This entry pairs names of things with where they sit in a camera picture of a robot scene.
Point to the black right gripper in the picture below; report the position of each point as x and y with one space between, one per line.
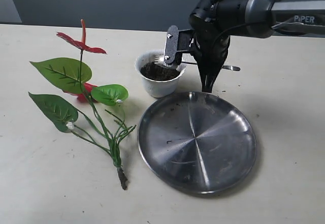
209 48

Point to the metal spoon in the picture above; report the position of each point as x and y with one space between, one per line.
229 67

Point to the artificial red anthurium plant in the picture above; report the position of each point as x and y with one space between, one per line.
72 76

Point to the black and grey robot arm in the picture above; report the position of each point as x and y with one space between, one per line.
261 18

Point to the dark soil in pot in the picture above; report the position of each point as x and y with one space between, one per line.
155 72

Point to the white plastic flower pot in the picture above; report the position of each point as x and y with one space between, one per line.
155 88

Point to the round stainless steel plate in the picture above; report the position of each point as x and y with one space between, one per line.
197 143

